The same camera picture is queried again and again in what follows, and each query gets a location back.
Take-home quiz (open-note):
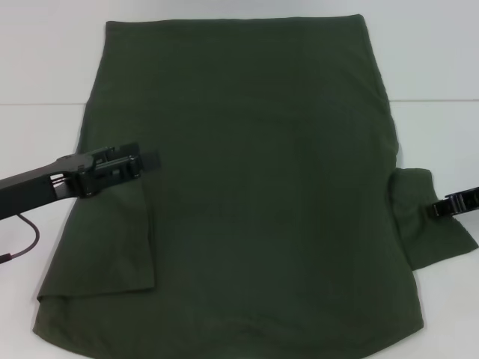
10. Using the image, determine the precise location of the dark green shirt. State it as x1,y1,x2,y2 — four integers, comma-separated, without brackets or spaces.
31,13,479,359

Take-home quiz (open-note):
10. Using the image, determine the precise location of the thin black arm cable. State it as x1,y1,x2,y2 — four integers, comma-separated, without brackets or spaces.
0,212,40,265

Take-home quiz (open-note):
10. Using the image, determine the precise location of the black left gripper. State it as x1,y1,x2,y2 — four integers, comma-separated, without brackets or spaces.
0,143,161,222

